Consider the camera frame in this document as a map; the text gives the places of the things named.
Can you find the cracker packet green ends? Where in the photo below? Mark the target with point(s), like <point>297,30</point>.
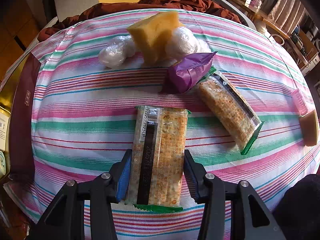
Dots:
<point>231,108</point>

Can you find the cluttered shelf unit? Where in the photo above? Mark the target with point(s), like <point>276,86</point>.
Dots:
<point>305,37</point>

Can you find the striped pink curtain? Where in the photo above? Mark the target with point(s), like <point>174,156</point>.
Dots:
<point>286,14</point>

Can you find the wooden wardrobe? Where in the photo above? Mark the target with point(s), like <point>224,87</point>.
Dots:
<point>21,21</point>

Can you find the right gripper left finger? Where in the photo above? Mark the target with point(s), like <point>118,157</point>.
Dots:
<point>65,216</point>

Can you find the rust brown blanket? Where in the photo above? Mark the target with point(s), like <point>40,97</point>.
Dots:
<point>101,9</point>

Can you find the orange sponge wedge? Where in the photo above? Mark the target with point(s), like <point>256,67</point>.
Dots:
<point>310,128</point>

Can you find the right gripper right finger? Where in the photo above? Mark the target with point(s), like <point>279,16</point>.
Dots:
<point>250,217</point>

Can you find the white tea carton box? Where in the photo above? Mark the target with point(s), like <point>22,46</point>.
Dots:
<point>4,124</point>

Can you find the pink hair roller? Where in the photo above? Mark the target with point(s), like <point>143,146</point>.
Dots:
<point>299,101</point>

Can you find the yellow sponge block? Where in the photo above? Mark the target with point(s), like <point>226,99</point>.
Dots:
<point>151,35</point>

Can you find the gold metal tin box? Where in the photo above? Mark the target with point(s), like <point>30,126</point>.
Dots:
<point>8,90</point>

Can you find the wooden side table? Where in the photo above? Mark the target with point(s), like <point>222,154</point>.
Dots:
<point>257,14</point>

